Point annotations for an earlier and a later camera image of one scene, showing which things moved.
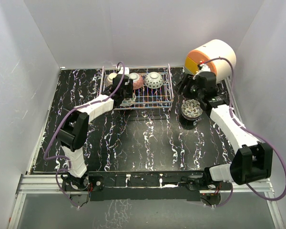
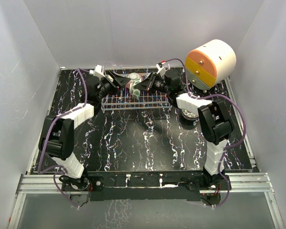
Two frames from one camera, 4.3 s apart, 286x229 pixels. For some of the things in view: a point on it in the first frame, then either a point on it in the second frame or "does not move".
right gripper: x=187 y=82 to x=147 y=84
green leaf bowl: x=127 y=102 to x=134 y=79
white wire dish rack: x=139 y=88 does not move
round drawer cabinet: x=219 y=55 does not move
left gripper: x=128 y=94 to x=118 y=80
